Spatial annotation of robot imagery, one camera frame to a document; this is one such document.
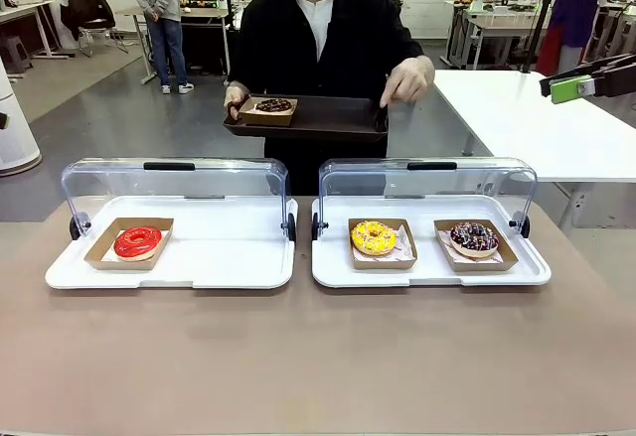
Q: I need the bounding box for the white wall desk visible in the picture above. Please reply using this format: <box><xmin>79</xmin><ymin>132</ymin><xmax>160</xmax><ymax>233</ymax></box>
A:
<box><xmin>0</xmin><ymin>0</ymin><xmax>70</xmax><ymax>61</ymax></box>

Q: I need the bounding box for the white side table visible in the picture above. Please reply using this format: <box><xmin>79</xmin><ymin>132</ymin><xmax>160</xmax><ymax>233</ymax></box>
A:
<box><xmin>430</xmin><ymin>69</ymin><xmax>636</xmax><ymax>231</ymax></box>

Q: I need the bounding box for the long white background workbench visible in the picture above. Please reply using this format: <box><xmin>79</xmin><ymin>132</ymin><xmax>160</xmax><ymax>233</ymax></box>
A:
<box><xmin>445</xmin><ymin>0</ymin><xmax>554</xmax><ymax>71</ymax></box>

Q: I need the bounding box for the brown cardboard donut box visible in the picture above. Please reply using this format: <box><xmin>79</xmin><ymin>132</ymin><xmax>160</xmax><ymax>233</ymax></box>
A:
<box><xmin>347</xmin><ymin>217</ymin><xmax>418</xmax><ymax>271</ymax></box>
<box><xmin>432</xmin><ymin>218</ymin><xmax>520</xmax><ymax>274</ymax></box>
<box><xmin>82</xmin><ymin>217</ymin><xmax>176</xmax><ymax>272</ymax></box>
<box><xmin>238</xmin><ymin>94</ymin><xmax>300</xmax><ymax>128</ymax></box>

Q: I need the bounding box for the small white background table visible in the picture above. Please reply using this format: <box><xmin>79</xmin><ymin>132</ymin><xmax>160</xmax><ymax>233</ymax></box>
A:
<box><xmin>115</xmin><ymin>5</ymin><xmax>161</xmax><ymax>85</ymax></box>

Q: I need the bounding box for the metal frame chair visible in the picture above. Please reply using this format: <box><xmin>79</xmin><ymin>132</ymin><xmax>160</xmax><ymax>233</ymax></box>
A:
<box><xmin>74</xmin><ymin>16</ymin><xmax>130</xmax><ymax>59</ymax></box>

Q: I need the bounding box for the dark brown serving tray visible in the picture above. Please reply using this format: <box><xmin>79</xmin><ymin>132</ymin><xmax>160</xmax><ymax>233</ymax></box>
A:
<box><xmin>222</xmin><ymin>93</ymin><xmax>391</xmax><ymax>145</ymax></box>

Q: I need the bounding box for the red glazed donut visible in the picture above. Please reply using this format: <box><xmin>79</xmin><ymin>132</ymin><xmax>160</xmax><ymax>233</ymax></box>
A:
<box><xmin>113</xmin><ymin>225</ymin><xmax>164</xmax><ymax>262</ymax></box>

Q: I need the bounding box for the person's right forearm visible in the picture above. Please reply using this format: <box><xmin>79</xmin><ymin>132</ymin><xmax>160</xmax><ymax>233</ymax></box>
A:
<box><xmin>228</xmin><ymin>41</ymin><xmax>255</xmax><ymax>90</ymax></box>

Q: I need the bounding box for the black jacket on chair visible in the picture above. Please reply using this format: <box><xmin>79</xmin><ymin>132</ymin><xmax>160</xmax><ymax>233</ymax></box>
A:
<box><xmin>60</xmin><ymin>0</ymin><xmax>117</xmax><ymax>43</ymax></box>

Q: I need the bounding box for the purple chocolate sprinkled donut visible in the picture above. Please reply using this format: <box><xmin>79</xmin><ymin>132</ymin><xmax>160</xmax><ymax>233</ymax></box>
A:
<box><xmin>449</xmin><ymin>221</ymin><xmax>501</xmax><ymax>259</ymax></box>

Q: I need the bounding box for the person's left hand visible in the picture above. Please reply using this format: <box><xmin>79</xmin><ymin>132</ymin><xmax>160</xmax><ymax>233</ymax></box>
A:
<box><xmin>379</xmin><ymin>55</ymin><xmax>436</xmax><ymax>109</ymax></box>

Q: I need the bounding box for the person in black jacket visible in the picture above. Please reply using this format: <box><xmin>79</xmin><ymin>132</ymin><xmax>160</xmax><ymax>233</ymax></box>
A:
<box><xmin>228</xmin><ymin>0</ymin><xmax>426</xmax><ymax>197</ymax></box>

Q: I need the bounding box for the background desk with donuts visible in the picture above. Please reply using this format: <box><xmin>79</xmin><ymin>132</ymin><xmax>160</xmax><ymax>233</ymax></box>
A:
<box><xmin>178</xmin><ymin>0</ymin><xmax>236</xmax><ymax>75</ymax></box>

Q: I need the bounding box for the person's right hand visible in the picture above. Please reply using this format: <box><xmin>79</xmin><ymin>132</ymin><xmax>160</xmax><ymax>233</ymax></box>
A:
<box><xmin>223</xmin><ymin>83</ymin><xmax>250</xmax><ymax>119</ymax></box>

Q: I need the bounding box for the clear plastic display lid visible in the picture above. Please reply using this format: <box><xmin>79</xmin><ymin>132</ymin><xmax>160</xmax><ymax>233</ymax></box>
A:
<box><xmin>317</xmin><ymin>157</ymin><xmax>540</xmax><ymax>231</ymax></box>
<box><xmin>60</xmin><ymin>157</ymin><xmax>291</xmax><ymax>239</ymax></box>

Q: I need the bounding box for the yellow sprinkled donut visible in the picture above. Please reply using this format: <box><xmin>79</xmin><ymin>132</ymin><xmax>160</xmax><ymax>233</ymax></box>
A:
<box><xmin>350</xmin><ymin>218</ymin><xmax>399</xmax><ymax>257</ymax></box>

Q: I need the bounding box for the person in purple apron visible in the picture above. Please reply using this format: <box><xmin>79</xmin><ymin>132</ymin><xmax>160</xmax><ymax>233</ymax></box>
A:
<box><xmin>536</xmin><ymin>0</ymin><xmax>614</xmax><ymax>78</ymax></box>

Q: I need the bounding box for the chocolate glazed donut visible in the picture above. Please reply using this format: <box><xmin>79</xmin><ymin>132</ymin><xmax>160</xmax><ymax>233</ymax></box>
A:
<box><xmin>253</xmin><ymin>97</ymin><xmax>294</xmax><ymax>114</ymax></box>

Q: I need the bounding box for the person's left forearm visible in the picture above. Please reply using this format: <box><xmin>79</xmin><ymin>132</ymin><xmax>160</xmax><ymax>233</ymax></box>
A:
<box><xmin>386</xmin><ymin>21</ymin><xmax>426</xmax><ymax>68</ymax></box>

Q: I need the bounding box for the white display tray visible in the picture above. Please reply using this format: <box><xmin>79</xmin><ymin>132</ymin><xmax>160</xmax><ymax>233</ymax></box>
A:
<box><xmin>44</xmin><ymin>195</ymin><xmax>298</xmax><ymax>291</ymax></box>
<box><xmin>311</xmin><ymin>195</ymin><xmax>554</xmax><ymax>290</ymax></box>

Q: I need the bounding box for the grey plastic stool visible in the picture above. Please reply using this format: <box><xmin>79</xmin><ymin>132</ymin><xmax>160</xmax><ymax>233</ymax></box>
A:
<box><xmin>0</xmin><ymin>35</ymin><xmax>34</xmax><ymax>74</ymax></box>

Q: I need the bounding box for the white cylindrical appliance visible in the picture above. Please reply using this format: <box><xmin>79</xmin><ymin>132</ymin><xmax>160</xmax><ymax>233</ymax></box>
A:
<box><xmin>0</xmin><ymin>57</ymin><xmax>44</xmax><ymax>178</ymax></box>

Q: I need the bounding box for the black tripod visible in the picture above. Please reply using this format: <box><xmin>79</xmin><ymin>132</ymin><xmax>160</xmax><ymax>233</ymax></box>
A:
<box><xmin>518</xmin><ymin>0</ymin><xmax>565</xmax><ymax>74</ymax></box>

